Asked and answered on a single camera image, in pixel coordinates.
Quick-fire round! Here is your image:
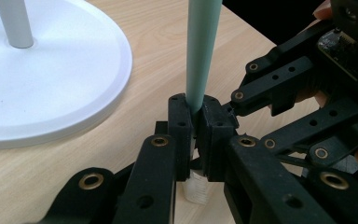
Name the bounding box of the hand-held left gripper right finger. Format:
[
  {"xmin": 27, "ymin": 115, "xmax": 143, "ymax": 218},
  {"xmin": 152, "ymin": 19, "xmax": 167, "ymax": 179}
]
[{"xmin": 197, "ymin": 94, "xmax": 337, "ymax": 224}]

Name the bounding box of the white utensil stand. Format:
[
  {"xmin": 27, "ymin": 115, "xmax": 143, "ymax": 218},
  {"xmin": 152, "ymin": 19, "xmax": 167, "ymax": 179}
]
[{"xmin": 0, "ymin": 0, "xmax": 133, "ymax": 150}]

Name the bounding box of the teal handled basting brush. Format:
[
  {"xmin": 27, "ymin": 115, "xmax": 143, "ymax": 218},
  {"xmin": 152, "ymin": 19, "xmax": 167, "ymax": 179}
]
[{"xmin": 181, "ymin": 0, "xmax": 224, "ymax": 205}]

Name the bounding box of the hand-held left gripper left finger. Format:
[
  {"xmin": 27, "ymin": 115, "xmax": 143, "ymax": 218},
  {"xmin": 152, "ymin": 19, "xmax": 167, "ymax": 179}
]
[{"xmin": 113, "ymin": 92, "xmax": 198, "ymax": 224}]

